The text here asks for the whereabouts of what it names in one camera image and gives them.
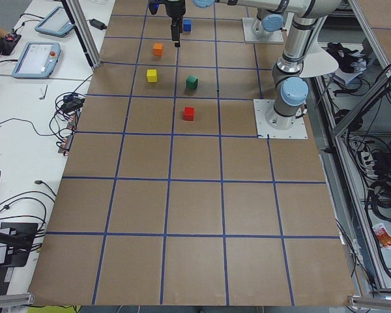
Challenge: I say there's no white chair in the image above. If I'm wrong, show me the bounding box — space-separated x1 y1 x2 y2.
299 41 339 78

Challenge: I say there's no teach pendant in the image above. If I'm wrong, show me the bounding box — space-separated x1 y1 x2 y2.
12 42 61 79
35 6 73 38

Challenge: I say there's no green wooden block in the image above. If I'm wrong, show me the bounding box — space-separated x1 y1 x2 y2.
186 75 199 90

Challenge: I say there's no near teach pendant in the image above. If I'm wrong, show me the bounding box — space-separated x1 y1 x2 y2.
12 42 61 79

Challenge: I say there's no yellow wooden block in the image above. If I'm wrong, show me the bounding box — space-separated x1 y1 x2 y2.
146 68 158 83

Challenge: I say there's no red wooden block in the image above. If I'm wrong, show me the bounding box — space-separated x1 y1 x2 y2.
182 107 195 121

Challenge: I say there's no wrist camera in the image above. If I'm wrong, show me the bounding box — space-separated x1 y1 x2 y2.
148 0 160 15

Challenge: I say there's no blue wooden block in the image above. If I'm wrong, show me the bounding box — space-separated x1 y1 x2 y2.
183 19 192 33

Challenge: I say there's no aluminium frame post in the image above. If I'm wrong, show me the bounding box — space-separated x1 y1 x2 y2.
61 0 101 68

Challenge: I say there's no black power adapter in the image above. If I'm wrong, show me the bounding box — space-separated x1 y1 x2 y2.
89 19 107 30

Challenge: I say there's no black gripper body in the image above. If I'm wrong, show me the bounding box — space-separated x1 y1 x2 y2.
165 0 186 20

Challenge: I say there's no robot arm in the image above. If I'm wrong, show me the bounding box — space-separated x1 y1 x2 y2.
252 8 284 38
224 1 341 130

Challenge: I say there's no orange wooden block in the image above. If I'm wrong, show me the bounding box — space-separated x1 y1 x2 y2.
152 42 164 57

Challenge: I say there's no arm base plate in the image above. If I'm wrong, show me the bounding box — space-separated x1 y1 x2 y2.
242 18 284 44
253 99 308 140

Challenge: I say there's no orange snack packet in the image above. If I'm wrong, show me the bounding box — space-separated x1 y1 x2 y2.
372 223 391 250

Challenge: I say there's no far teach pendant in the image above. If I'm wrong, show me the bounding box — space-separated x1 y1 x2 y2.
35 6 73 38

